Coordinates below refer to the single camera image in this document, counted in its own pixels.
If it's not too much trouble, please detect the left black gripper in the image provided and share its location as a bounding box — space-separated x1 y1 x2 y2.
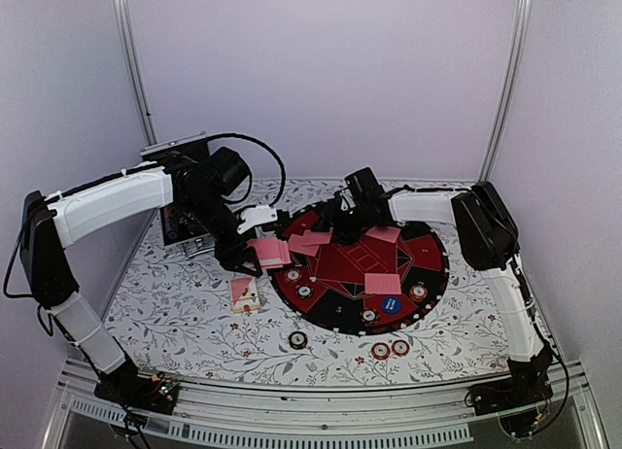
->
182 191 263 277

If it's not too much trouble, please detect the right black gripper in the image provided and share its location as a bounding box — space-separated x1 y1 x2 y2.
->
310 202 369 246

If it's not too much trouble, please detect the pink card top sector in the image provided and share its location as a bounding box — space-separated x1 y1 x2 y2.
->
299 229 332 247

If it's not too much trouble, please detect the pink card sector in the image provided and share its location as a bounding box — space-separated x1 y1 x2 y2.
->
299 229 332 247
364 273 401 295

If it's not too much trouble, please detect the pink playing card deck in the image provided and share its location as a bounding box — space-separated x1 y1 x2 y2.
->
247 237 291 269

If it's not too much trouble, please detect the single pink playing card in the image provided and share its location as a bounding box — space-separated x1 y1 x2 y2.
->
288 230 323 257

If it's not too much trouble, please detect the orange chip sector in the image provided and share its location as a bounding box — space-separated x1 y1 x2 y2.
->
408 285 428 302
284 269 302 284

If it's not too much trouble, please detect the dark chip sector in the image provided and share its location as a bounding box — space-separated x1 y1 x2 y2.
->
361 309 379 325
296 286 313 298

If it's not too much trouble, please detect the dark brown chip stack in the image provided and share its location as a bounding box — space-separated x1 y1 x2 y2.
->
288 331 308 350

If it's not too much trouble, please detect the dark chip bottom sector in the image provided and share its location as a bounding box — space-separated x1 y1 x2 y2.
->
361 309 379 325

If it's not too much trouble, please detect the blue small blind button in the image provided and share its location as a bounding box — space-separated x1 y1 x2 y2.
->
381 295 402 314

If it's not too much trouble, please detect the orange chip stack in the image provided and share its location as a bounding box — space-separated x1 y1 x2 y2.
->
370 342 391 361

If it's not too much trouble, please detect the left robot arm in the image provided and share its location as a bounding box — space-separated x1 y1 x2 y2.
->
2 132 286 415

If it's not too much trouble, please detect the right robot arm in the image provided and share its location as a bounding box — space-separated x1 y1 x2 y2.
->
312 167 562 439

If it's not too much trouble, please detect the face up card on holder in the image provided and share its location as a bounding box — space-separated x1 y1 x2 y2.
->
229 277 259 305

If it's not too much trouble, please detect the wooden card holder block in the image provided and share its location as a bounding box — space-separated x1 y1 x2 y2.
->
231 294 261 314

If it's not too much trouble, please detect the round red black poker mat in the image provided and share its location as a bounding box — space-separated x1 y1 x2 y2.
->
269 222 450 335

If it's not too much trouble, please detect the aluminium poker chip case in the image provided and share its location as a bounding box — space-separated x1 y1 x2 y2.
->
140 131 214 258

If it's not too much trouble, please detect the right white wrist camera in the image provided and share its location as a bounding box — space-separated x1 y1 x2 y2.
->
338 189 356 212

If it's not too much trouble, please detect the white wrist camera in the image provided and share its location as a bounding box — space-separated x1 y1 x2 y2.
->
237 205 278 234
338 189 356 212

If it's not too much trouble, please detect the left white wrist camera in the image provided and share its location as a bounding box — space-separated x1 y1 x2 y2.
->
237 205 278 234

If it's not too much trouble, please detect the front aluminium rail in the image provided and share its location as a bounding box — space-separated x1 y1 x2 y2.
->
42 360 609 448

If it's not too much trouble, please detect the left aluminium frame post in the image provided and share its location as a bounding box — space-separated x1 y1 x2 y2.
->
113 0 156 146

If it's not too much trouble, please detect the aluminium frame post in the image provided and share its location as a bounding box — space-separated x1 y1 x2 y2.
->
113 0 156 146
478 0 533 181

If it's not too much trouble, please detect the right aluminium frame post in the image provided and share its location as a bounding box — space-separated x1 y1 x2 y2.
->
478 0 533 181

